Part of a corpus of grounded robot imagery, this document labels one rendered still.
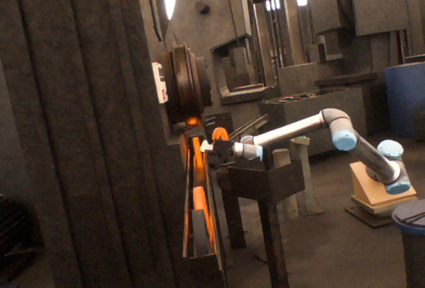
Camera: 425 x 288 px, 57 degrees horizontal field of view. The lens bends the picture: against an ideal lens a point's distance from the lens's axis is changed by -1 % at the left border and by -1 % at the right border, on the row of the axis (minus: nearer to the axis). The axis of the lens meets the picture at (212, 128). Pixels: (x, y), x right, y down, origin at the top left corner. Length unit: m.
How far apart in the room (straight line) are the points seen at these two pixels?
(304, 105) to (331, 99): 0.35
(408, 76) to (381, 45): 0.92
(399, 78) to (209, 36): 2.35
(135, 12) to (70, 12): 0.27
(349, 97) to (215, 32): 1.75
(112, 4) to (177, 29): 3.27
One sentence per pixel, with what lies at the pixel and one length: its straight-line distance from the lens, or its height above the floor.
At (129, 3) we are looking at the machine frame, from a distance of 1.79.
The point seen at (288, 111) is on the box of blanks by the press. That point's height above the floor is 0.64.
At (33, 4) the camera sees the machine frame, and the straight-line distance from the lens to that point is 1.90.
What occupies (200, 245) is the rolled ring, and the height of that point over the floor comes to 0.68.
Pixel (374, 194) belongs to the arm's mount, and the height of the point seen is 0.19.
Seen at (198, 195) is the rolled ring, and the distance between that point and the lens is 1.32.
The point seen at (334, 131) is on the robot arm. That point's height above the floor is 0.74.
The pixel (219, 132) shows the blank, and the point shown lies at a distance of 2.72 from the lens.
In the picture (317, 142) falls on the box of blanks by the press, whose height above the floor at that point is 0.24.
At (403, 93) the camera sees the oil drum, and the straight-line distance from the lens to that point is 5.24.
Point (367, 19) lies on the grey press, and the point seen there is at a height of 1.52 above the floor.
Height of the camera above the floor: 1.13
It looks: 7 degrees down
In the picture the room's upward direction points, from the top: 10 degrees counter-clockwise
